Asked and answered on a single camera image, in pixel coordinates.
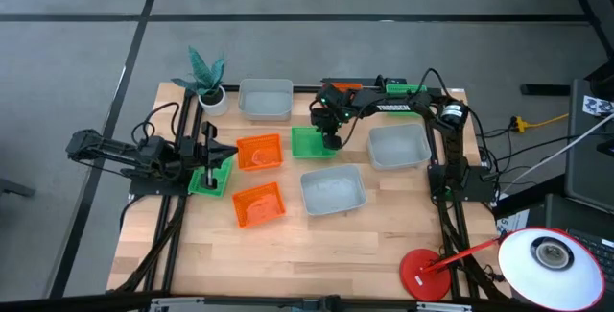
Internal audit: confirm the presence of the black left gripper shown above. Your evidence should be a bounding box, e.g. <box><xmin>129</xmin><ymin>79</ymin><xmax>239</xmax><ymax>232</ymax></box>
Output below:
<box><xmin>193</xmin><ymin>120</ymin><xmax>240</xmax><ymax>191</ymax></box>

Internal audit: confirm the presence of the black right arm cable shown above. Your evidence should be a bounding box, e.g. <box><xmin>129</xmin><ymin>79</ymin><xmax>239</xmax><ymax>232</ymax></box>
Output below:
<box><xmin>415</xmin><ymin>67</ymin><xmax>455</xmax><ymax>108</ymax></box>

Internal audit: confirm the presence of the black table-level camera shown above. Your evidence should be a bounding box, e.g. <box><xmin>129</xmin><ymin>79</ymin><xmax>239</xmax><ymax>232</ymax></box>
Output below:
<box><xmin>314</xmin><ymin>294</ymin><xmax>342</xmax><ymax>312</ymax></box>

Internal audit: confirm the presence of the white printed marker sheet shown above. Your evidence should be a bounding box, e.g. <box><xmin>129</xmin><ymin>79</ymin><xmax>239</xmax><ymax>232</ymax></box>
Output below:
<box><xmin>581</xmin><ymin>94</ymin><xmax>614</xmax><ymax>117</ymax></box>

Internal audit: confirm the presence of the grey plastic bin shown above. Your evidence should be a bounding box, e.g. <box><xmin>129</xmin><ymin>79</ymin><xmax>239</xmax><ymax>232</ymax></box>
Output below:
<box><xmin>237</xmin><ymin>78</ymin><xmax>295</xmax><ymax>122</ymax></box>
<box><xmin>366</xmin><ymin>122</ymin><xmax>433</xmax><ymax>172</ymax></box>
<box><xmin>299</xmin><ymin>164</ymin><xmax>368</xmax><ymax>218</ymax></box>

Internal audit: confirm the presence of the black laptop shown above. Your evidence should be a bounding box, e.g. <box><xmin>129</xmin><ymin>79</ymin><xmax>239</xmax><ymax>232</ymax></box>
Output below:
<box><xmin>544</xmin><ymin>193</ymin><xmax>614</xmax><ymax>303</ymax></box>

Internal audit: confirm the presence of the dark grey computer case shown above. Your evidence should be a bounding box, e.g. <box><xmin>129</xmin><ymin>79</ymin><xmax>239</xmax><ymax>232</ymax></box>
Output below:
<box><xmin>564</xmin><ymin>78</ymin><xmax>614</xmax><ymax>215</ymax></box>

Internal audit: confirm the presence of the orange plastic basket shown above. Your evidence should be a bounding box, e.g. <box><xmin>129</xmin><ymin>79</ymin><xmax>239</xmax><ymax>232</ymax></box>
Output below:
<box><xmin>236</xmin><ymin>132</ymin><xmax>285</xmax><ymax>173</ymax></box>
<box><xmin>330</xmin><ymin>82</ymin><xmax>365</xmax><ymax>93</ymax></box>
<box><xmin>231</xmin><ymin>180</ymin><xmax>288</xmax><ymax>229</ymax></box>

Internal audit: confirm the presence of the green plastic basket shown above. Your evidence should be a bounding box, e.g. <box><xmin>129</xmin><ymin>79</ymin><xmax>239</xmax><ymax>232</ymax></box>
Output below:
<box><xmin>187</xmin><ymin>156</ymin><xmax>235</xmax><ymax>198</ymax></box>
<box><xmin>385</xmin><ymin>83</ymin><xmax>428</xmax><ymax>117</ymax></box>
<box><xmin>291</xmin><ymin>126</ymin><xmax>339</xmax><ymax>160</ymax></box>

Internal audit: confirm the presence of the grey chair leg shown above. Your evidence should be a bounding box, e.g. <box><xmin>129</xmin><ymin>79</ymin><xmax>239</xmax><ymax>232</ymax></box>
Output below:
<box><xmin>0</xmin><ymin>177</ymin><xmax>37</xmax><ymax>199</ymax></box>

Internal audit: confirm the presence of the yellow power plug cord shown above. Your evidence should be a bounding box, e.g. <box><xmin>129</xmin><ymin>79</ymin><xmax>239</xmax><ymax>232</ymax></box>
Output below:
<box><xmin>509</xmin><ymin>112</ymin><xmax>571</xmax><ymax>133</ymax></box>

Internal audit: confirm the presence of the white paper sheet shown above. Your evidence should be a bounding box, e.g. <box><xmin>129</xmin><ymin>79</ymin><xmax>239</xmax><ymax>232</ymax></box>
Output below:
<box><xmin>495</xmin><ymin>207</ymin><xmax>531</xmax><ymax>237</ymax></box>

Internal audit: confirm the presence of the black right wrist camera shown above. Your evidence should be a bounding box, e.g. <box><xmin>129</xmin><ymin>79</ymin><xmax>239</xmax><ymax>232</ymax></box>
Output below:
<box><xmin>310</xmin><ymin>108</ymin><xmax>332</xmax><ymax>133</ymax></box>

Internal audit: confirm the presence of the artificial green leafy plant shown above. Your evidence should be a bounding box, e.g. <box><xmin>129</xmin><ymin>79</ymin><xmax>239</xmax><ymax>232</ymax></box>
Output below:
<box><xmin>171</xmin><ymin>45</ymin><xmax>226</xmax><ymax>97</ymax></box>

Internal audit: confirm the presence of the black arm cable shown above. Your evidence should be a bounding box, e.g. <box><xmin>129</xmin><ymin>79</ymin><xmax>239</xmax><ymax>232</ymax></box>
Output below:
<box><xmin>415</xmin><ymin>67</ymin><xmax>455</xmax><ymax>108</ymax></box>
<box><xmin>130</xmin><ymin>102</ymin><xmax>181</xmax><ymax>148</ymax></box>

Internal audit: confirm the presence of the black flat box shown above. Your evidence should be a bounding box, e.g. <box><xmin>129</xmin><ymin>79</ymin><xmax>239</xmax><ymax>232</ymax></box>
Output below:
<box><xmin>319</xmin><ymin>76</ymin><xmax>410</xmax><ymax>87</ymax></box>

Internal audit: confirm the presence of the silver frame bracket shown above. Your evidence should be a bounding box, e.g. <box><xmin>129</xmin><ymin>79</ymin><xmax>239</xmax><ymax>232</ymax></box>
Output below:
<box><xmin>415</xmin><ymin>300</ymin><xmax>474</xmax><ymax>312</ymax></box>
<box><xmin>149</xmin><ymin>296</ymin><xmax>207</xmax><ymax>312</ymax></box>

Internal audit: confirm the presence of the white cable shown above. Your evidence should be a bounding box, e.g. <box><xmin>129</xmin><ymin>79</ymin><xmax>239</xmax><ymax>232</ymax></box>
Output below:
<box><xmin>498</xmin><ymin>111</ymin><xmax>614</xmax><ymax>189</ymax></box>

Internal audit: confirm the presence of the black aluminium table frame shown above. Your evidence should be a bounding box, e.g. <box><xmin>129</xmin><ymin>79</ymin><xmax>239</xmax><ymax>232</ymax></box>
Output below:
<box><xmin>106</xmin><ymin>77</ymin><xmax>512</xmax><ymax>312</ymax></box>

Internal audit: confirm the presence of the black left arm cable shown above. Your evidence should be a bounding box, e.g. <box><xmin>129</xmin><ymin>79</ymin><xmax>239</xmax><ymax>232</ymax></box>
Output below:
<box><xmin>130</xmin><ymin>102</ymin><xmax>181</xmax><ymax>148</ymax></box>

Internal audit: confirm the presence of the black floor bar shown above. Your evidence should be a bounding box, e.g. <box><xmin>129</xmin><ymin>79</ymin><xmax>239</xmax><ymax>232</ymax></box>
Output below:
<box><xmin>521</xmin><ymin>83</ymin><xmax>573</xmax><ymax>97</ymax></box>

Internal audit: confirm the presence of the red desk lamp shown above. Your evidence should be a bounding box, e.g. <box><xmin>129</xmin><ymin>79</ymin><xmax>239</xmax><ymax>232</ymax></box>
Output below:
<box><xmin>398</xmin><ymin>226</ymin><xmax>607</xmax><ymax>312</ymax></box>

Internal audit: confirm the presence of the white round plant pot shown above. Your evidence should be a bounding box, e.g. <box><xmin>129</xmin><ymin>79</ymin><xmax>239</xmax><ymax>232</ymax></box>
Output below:
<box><xmin>198</xmin><ymin>85</ymin><xmax>230</xmax><ymax>117</ymax></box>

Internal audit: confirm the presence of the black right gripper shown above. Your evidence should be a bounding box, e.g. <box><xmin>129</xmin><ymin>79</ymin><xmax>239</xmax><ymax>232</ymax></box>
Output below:
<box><xmin>322</xmin><ymin>90</ymin><xmax>358</xmax><ymax>152</ymax></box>

